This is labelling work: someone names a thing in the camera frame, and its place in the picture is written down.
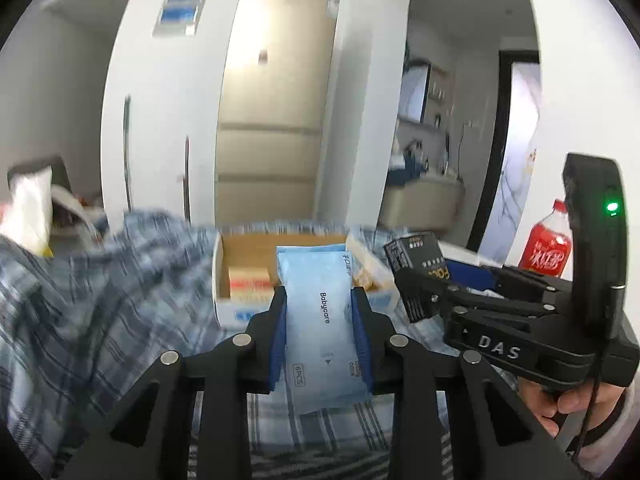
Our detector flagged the light blue wipes packet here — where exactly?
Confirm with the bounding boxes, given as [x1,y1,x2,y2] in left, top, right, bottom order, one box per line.
[276,244,373,415]

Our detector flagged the white plastic bag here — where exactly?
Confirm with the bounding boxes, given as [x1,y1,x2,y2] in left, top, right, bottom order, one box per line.
[0,167,53,256]

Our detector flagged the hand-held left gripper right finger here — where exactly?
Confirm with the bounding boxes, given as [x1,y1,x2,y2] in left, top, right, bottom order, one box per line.
[350,287,586,480]

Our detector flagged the red iced tea bottle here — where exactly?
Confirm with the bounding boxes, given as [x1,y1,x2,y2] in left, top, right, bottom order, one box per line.
[517,199,573,278]

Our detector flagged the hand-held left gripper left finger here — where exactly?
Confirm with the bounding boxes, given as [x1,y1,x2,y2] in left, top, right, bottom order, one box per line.
[55,287,288,480]

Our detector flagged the red and gold cigarette carton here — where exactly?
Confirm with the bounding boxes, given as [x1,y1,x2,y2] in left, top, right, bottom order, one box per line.
[228,266,273,301]

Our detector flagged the person's right forearm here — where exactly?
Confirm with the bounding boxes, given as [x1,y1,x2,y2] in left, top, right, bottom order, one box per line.
[580,375,640,478]

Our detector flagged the small black box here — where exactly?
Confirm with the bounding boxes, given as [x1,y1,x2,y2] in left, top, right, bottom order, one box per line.
[384,232,448,281]

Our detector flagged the wall mirror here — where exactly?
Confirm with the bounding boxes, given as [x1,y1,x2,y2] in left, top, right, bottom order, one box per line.
[400,62,432,123]

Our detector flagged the gold refrigerator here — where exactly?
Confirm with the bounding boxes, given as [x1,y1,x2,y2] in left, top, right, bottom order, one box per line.
[215,0,341,226]

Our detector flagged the person's right hand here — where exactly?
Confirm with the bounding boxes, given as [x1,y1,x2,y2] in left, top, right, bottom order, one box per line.
[520,377,626,437]

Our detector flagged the beige bathroom vanity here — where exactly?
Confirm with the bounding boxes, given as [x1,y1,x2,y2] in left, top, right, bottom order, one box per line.
[378,177,466,231]

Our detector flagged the white cardboard box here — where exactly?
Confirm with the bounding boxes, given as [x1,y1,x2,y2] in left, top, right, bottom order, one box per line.
[212,232,401,328]

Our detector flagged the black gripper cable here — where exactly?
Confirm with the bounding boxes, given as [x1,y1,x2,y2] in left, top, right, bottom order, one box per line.
[570,285,623,466]

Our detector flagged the blue plaid shirt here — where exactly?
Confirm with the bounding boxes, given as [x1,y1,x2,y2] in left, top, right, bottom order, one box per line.
[0,210,521,480]

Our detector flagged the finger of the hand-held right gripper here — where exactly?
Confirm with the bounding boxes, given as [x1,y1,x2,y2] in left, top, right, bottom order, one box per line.
[397,267,557,324]
[487,266,574,307]

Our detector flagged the dark blue clothes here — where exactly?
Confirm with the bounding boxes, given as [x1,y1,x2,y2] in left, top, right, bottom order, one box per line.
[390,152,428,186]

